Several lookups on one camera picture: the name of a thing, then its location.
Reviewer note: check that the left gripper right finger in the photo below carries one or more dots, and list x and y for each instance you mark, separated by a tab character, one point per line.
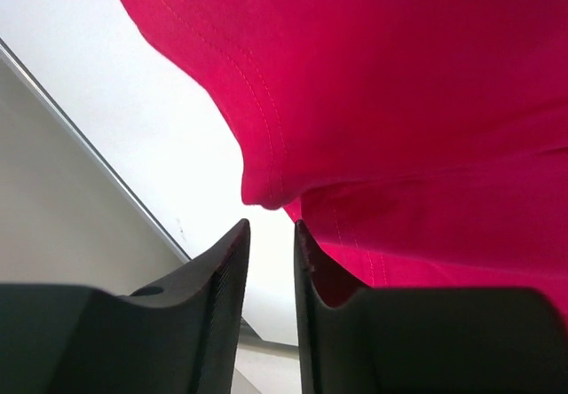
357	339

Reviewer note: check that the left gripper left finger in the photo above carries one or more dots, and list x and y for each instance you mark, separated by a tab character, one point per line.
177	334

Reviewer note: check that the magenta t shirt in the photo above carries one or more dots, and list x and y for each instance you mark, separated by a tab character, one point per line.
423	142

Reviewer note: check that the aluminium table frame rail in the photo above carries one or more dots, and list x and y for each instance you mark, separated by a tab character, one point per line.
160	140

